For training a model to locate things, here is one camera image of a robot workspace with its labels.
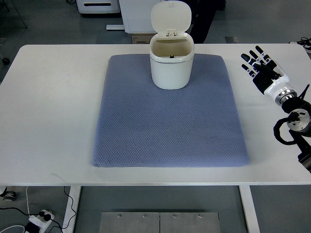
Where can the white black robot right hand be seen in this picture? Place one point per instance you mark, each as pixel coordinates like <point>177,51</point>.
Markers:
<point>267,75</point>

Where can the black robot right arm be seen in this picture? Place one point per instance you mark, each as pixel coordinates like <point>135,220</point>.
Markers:
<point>298,121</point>

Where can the white trash bin with lid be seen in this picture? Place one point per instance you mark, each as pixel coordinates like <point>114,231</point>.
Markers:
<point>171,19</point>

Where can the right white table leg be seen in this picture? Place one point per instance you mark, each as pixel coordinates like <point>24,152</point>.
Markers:
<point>249,209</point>

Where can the white table leg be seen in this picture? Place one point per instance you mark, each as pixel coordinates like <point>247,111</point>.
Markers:
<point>73,195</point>
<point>249,209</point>

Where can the blue textured mat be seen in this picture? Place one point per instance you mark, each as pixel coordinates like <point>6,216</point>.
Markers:
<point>141,125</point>

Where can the cardboard box behind table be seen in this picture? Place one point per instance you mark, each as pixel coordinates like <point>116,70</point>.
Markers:
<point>141,38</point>

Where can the white cabinet behind table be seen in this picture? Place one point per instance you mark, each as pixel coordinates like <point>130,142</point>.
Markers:
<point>136,16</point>

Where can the white appliance top left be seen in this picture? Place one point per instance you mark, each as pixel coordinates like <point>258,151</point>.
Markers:
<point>98,6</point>

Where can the metal floor plate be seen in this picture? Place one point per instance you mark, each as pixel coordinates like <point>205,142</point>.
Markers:
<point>159,222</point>

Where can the left white table leg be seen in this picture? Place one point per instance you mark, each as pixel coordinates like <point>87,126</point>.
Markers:
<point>73,195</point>

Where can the black caster wheel left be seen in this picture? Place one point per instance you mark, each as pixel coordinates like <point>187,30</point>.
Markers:
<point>6,61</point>

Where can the white power strip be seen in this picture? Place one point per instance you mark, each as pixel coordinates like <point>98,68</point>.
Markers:
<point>39,223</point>

